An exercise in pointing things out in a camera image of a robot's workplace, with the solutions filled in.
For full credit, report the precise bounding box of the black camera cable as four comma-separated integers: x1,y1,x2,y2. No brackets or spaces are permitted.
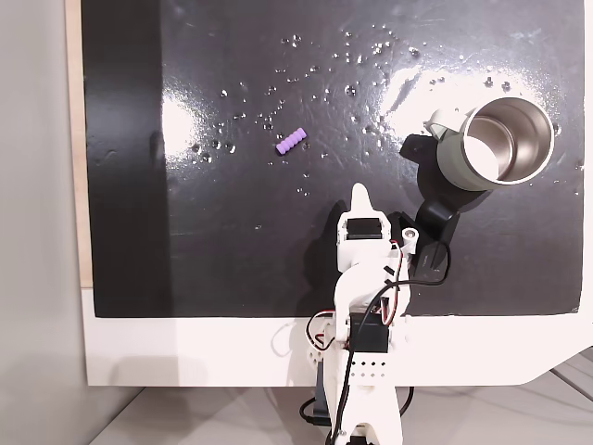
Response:
323,243,453,445

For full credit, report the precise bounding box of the black glossy mat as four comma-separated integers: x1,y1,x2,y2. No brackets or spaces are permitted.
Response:
81,0,586,319

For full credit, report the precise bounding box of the black power cable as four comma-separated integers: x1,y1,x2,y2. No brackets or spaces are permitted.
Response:
299,383,414,426

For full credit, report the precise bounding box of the thin white cable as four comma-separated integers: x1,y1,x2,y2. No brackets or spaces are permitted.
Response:
270,322,295,356

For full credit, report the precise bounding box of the light wooden board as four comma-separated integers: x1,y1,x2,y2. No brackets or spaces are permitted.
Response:
64,0,96,289

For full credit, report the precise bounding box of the pale green steel mug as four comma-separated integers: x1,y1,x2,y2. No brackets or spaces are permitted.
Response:
423,95,556,192

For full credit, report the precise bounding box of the purple ribbed pen grip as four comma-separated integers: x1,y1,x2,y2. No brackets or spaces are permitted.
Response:
274,126,309,156

